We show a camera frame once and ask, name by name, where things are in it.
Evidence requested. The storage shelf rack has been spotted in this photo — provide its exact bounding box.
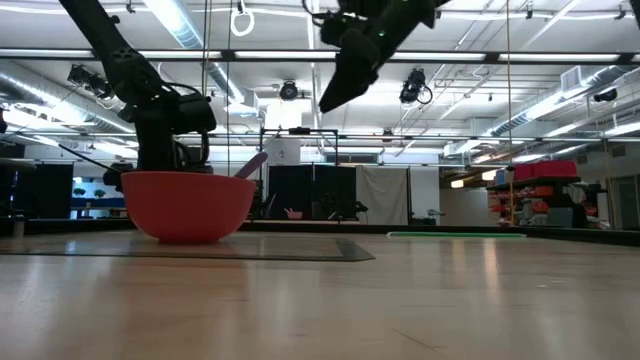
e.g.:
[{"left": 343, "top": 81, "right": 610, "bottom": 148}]
[{"left": 485, "top": 174, "right": 604, "bottom": 230}]

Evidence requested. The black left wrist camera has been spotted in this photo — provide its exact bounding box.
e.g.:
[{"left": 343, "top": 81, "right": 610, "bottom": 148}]
[{"left": 169, "top": 92, "right": 218, "bottom": 135}]

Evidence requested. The small black ceiling camera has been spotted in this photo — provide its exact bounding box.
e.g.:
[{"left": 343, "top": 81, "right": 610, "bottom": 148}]
[{"left": 278, "top": 79, "right": 300, "bottom": 102}]

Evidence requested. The black hanging cable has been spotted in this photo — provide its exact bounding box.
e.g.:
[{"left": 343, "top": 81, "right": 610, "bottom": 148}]
[{"left": 201, "top": 0, "right": 212, "bottom": 166}]

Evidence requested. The black ceiling device with cables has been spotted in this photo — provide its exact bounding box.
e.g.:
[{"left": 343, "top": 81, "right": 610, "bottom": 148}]
[{"left": 67, "top": 63, "right": 115, "bottom": 100}]

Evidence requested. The black partition curtain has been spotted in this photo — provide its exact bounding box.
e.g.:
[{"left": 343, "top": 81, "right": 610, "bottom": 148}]
[{"left": 267, "top": 163, "right": 359, "bottom": 221}]

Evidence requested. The white hanging cloth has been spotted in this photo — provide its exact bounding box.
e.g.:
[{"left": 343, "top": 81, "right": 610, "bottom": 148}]
[{"left": 355, "top": 165, "right": 411, "bottom": 226}]

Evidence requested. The silver spiral air duct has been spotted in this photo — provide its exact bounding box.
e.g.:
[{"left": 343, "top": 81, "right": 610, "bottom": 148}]
[{"left": 144, "top": 0, "right": 246, "bottom": 104}]

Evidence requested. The black long-handled utensil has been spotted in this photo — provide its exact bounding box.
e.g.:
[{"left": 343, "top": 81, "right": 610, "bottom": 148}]
[{"left": 57, "top": 143, "right": 124, "bottom": 175}]

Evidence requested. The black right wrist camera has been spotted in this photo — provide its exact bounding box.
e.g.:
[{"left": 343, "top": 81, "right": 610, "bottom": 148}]
[{"left": 318, "top": 10, "right": 354, "bottom": 47}]

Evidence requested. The black overhead frame beam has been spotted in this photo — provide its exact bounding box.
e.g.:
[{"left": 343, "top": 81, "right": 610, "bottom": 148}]
[{"left": 0, "top": 48, "right": 640, "bottom": 65}]

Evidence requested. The black aluminium table frame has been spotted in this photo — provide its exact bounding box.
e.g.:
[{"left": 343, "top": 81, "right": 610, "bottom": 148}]
[{"left": 0, "top": 218, "right": 640, "bottom": 247}]

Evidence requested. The large black ceiling camera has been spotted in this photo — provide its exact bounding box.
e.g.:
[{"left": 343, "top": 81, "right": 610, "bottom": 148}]
[{"left": 398, "top": 68, "right": 434, "bottom": 107}]

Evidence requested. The black gantry frame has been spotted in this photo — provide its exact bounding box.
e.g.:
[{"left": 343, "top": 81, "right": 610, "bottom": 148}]
[{"left": 258, "top": 126, "right": 341, "bottom": 221}]

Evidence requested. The white hanging ring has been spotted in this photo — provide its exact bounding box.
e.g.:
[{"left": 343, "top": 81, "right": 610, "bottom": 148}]
[{"left": 229, "top": 6, "right": 256, "bottom": 38}]

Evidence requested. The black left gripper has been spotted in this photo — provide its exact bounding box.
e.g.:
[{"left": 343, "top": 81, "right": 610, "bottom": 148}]
[{"left": 102, "top": 107, "right": 214, "bottom": 192}]

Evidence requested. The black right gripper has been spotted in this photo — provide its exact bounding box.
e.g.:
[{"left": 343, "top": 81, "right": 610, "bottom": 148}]
[{"left": 318, "top": 28, "right": 382, "bottom": 114}]

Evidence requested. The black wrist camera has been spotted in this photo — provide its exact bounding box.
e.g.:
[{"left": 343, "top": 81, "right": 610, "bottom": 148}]
[
  {"left": 169, "top": 92, "right": 218, "bottom": 135},
  {"left": 318, "top": 10, "right": 354, "bottom": 47}
]

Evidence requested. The red plastic bowl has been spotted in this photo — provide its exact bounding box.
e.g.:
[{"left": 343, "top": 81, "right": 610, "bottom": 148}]
[{"left": 120, "top": 170, "right": 258, "bottom": 245}]

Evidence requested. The green strip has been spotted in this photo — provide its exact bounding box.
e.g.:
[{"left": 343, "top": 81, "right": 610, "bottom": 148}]
[{"left": 386, "top": 230, "right": 527, "bottom": 240}]

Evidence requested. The black partition panel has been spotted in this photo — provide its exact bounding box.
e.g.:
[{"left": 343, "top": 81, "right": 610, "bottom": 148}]
[{"left": 0, "top": 142, "right": 75, "bottom": 221}]

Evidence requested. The purple-blue utensil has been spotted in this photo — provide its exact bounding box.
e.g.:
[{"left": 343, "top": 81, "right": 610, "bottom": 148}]
[{"left": 233, "top": 151, "right": 270, "bottom": 180}]

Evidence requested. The red storage bin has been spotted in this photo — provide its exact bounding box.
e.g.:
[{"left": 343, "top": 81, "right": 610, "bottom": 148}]
[{"left": 513, "top": 159, "right": 579, "bottom": 181}]

